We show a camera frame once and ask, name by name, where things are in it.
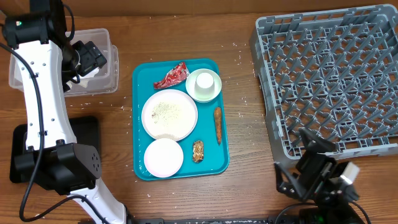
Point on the white bowl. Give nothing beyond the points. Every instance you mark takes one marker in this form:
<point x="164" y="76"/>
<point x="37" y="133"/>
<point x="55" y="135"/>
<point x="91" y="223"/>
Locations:
<point x="190" y="86"/>

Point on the white napkin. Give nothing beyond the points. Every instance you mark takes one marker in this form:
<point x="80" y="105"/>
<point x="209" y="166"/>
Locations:
<point x="83" y="80"/>

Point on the brown granola bar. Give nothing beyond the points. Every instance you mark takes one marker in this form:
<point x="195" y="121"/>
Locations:
<point x="198" y="151"/>

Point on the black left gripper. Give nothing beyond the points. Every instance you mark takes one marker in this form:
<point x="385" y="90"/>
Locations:
<point x="92" y="57"/>

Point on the black tray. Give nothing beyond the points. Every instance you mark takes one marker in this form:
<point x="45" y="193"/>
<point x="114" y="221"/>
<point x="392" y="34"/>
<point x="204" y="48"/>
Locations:
<point x="86" y="130"/>

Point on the red snack wrapper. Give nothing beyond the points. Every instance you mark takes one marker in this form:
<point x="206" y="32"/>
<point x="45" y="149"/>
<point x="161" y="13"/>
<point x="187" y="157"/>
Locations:
<point x="175" y="76"/>

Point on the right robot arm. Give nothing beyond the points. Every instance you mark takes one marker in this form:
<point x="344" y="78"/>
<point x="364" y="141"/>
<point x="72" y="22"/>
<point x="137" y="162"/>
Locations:
<point x="310" y="212"/>

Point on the gray dishwasher rack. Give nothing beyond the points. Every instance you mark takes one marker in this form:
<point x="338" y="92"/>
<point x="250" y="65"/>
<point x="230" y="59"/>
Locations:
<point x="332" y="72"/>

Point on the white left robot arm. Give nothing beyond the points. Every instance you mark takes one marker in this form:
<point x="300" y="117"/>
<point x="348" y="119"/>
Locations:
<point x="53" y="159"/>

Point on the white cup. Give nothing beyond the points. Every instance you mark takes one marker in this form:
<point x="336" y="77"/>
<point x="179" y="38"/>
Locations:
<point x="204" y="84"/>

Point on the clear plastic bin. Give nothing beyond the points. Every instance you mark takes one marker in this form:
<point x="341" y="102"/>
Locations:
<point x="105" y="77"/>

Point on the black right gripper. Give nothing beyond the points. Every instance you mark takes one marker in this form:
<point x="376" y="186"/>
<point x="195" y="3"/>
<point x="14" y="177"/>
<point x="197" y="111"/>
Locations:
<point x="311" y="165"/>

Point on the teal plastic tray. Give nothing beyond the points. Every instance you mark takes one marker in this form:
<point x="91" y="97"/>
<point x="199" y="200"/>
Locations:
<point x="216" y="156"/>

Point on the orange carrot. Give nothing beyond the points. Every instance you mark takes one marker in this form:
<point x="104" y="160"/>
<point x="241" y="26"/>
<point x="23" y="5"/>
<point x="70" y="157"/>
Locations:
<point x="218" y="124"/>

